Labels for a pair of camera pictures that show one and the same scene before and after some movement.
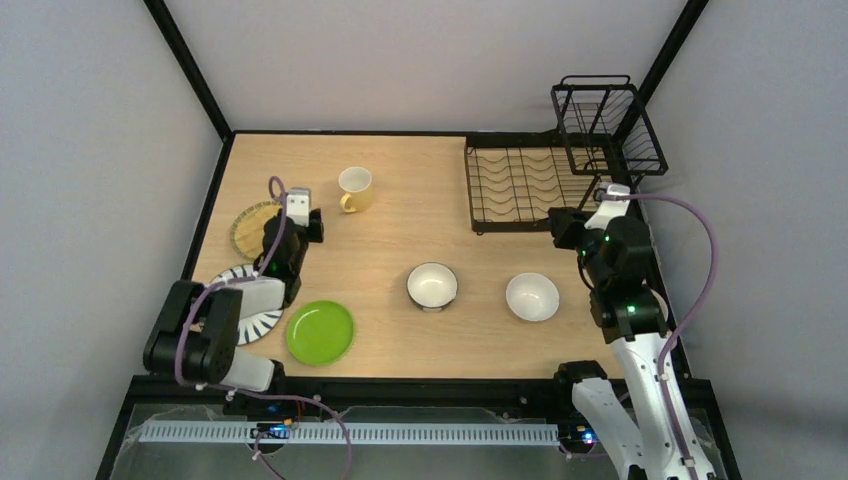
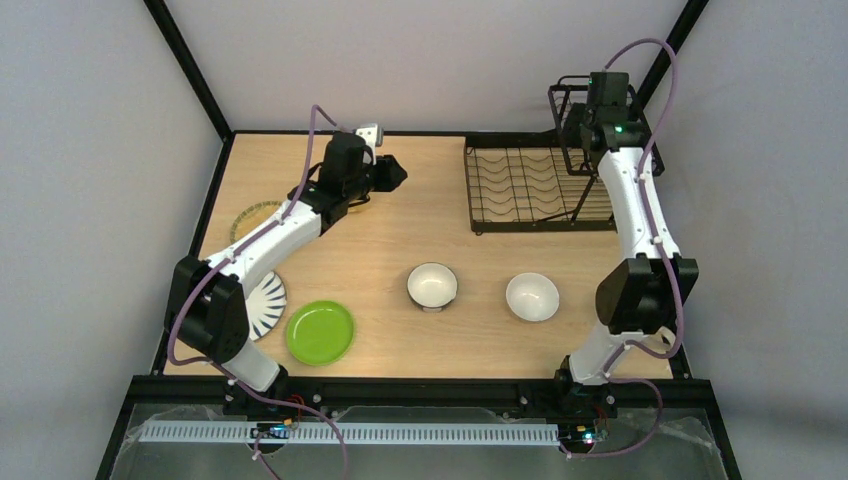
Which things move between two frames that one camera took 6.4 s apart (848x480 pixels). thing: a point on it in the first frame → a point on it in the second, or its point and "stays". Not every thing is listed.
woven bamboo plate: x=246 y=231 stays
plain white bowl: x=532 y=296 stays
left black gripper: x=313 y=225 → x=382 y=174
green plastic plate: x=319 y=332 stays
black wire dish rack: x=605 y=134 stays
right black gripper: x=559 y=225 → x=592 y=139
